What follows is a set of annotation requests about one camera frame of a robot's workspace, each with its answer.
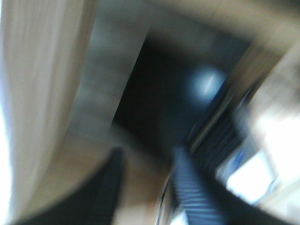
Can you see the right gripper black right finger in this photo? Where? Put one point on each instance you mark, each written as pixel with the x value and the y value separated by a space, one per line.
pixel 207 202

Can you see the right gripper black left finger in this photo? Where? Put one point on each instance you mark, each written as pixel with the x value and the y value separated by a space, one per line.
pixel 94 203

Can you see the silver laptop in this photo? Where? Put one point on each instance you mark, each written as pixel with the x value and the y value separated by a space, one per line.
pixel 236 110

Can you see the wooden shelf unit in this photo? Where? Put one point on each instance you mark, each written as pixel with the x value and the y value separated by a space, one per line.
pixel 64 66

